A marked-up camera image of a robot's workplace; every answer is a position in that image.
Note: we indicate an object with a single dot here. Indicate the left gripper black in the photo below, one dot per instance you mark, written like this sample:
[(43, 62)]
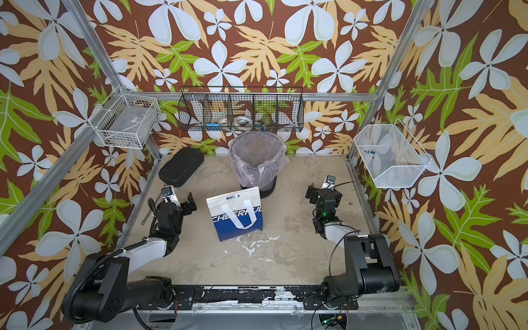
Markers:
[(185, 207)]

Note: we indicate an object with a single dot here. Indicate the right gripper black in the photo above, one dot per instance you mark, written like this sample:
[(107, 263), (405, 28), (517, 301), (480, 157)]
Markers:
[(316, 194)]

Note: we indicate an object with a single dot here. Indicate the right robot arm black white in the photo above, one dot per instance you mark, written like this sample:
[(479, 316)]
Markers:
[(369, 265)]

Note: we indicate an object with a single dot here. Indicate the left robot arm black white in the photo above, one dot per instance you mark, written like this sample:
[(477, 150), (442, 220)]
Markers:
[(102, 288)]

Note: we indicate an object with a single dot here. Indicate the blue white takeout bag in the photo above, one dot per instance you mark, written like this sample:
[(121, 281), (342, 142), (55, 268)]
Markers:
[(236, 213)]

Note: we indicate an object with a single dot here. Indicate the black hard case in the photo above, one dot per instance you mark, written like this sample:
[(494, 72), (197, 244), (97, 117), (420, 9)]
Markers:
[(181, 166)]

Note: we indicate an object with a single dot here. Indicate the clear plastic bin liner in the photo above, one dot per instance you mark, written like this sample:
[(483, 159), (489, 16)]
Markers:
[(258, 159)]

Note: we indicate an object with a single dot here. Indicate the black mesh trash bin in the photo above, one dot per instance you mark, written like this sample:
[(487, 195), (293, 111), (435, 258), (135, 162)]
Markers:
[(259, 183)]

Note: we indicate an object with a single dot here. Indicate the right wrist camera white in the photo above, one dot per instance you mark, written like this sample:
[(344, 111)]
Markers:
[(329, 182)]

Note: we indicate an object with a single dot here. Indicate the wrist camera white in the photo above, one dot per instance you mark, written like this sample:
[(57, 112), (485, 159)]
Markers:
[(169, 195), (329, 182)]

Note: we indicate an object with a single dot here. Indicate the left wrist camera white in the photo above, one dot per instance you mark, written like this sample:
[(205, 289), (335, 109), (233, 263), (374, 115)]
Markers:
[(169, 195)]

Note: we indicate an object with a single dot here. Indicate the white wire basket right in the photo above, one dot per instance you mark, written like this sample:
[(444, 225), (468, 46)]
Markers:
[(392, 155)]

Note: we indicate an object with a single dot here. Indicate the white wire basket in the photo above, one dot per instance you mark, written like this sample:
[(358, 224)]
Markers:
[(125, 120), (392, 155)]

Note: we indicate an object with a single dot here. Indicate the black wire wall basket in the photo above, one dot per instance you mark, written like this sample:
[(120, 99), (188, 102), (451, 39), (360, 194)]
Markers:
[(273, 109)]

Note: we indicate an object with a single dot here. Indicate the white wire basket left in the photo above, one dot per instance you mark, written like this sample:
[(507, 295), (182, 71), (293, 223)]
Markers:
[(125, 120)]

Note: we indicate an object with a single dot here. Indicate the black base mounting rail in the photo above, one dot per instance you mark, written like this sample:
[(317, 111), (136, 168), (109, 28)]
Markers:
[(308, 297)]

